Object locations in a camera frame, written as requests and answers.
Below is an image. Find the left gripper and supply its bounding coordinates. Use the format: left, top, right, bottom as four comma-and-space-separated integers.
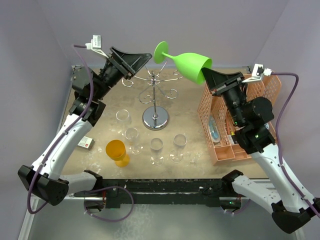
93, 46, 151, 100

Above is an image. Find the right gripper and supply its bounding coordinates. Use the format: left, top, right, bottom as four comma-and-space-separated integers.
201, 67, 246, 126

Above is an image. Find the green plastic wine glass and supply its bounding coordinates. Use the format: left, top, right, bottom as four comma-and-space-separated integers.
153, 41, 213, 85

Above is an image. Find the clear wine glass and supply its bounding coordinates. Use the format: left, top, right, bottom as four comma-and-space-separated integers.
169, 134, 187, 163
124, 127, 144, 155
150, 138, 164, 167

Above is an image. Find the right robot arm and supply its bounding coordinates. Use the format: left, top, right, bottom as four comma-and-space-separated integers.
201, 64, 320, 234

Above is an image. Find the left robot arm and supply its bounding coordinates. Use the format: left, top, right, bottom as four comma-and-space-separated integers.
17, 47, 152, 206

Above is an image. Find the chrome wine glass rack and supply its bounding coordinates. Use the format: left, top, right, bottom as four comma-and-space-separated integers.
134, 62, 183, 131

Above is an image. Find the orange plastic wine glass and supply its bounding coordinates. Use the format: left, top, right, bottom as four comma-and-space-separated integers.
105, 139, 130, 168

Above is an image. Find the red pen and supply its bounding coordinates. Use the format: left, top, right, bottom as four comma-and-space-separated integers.
225, 118, 231, 135

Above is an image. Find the orange plastic file organizer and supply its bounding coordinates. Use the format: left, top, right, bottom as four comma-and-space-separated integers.
197, 76, 282, 165

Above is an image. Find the blue item in organizer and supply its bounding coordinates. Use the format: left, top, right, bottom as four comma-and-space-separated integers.
208, 115, 221, 144

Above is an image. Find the clear glass back left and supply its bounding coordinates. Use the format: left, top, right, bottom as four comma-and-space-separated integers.
115, 109, 132, 131

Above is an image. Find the yellow black marker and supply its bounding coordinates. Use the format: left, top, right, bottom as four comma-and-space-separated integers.
228, 131, 238, 145

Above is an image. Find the small white card box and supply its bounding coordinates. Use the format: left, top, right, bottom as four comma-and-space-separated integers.
77, 136, 95, 150

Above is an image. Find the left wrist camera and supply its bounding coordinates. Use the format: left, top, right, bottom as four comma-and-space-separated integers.
85, 35, 110, 59

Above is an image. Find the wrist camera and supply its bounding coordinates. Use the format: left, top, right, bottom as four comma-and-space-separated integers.
242, 63, 273, 83
85, 35, 110, 59

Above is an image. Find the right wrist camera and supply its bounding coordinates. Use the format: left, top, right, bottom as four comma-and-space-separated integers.
242, 63, 273, 83

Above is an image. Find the black base frame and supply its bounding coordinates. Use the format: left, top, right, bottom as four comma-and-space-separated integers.
74, 178, 242, 210

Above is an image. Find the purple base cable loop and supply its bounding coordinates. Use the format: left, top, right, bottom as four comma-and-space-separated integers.
83, 185, 136, 223

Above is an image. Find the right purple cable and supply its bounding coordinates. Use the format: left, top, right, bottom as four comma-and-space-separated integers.
271, 71, 320, 218

